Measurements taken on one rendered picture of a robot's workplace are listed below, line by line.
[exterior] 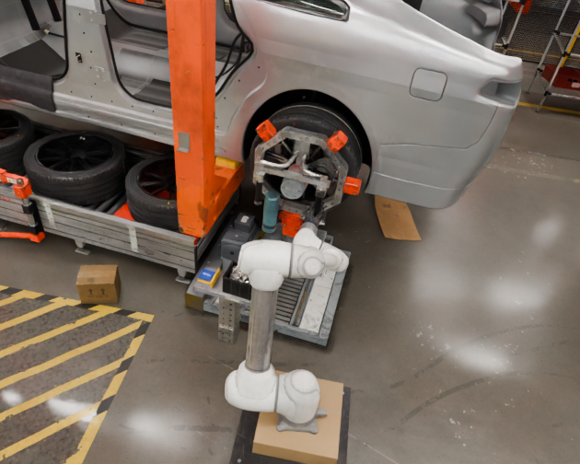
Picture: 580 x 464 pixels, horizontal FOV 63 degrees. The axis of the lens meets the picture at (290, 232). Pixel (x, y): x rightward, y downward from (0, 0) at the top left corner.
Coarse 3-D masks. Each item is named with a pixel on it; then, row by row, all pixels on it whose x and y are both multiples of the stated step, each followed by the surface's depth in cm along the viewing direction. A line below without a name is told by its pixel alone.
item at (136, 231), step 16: (0, 192) 311; (48, 208) 307; (64, 208) 303; (80, 208) 303; (80, 224) 308; (96, 224) 304; (112, 224) 300; (128, 224) 296; (144, 224) 298; (144, 240) 301; (160, 240) 297; (176, 240) 293; (192, 240) 291
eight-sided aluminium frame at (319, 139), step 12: (288, 132) 258; (300, 132) 261; (312, 132) 261; (264, 144) 267; (324, 144) 257; (336, 156) 260; (264, 180) 288; (264, 192) 288; (336, 192) 274; (288, 204) 294; (300, 204) 293; (324, 204) 282; (336, 204) 279
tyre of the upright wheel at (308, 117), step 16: (288, 112) 269; (304, 112) 265; (320, 112) 267; (336, 112) 274; (304, 128) 264; (320, 128) 261; (336, 128) 263; (352, 128) 276; (256, 144) 279; (352, 144) 269; (352, 160) 268; (352, 176) 274
